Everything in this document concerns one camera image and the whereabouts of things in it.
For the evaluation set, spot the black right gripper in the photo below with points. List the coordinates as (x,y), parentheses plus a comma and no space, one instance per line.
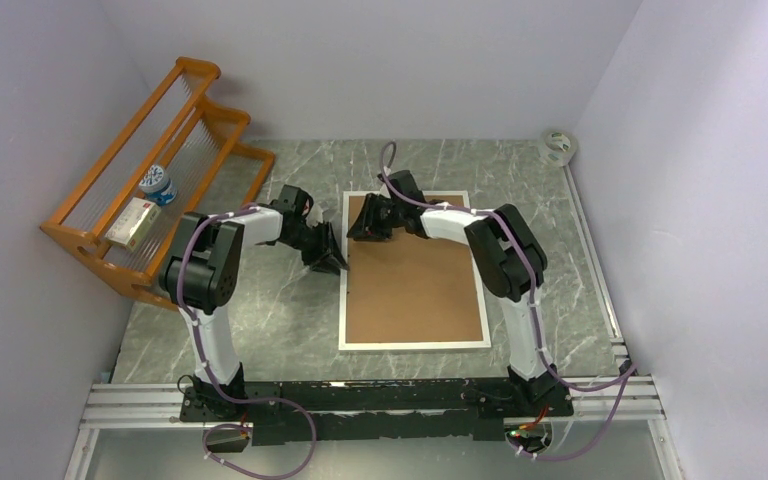
(366,226)

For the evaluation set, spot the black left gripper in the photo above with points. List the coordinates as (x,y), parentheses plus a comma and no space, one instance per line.
(326,242)

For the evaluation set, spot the white picture frame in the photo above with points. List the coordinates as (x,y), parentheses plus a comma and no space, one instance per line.
(345,345)

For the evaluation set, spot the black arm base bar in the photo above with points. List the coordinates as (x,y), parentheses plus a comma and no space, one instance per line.
(288,411)

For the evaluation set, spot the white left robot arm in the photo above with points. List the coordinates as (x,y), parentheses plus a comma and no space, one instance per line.
(201,273)

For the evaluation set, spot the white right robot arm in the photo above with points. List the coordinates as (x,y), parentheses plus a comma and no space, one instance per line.
(509,259)

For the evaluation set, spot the orange wooden rack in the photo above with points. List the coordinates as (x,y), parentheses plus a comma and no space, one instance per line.
(180,129)

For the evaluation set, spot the blue white round tin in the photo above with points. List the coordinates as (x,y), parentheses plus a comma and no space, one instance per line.
(157,186)

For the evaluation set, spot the white red small box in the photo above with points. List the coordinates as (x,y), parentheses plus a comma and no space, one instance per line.
(132,225)

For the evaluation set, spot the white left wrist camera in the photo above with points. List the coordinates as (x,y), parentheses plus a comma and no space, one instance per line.
(315,216)

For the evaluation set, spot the aluminium rail frame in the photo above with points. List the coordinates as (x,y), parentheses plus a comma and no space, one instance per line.
(123,406)

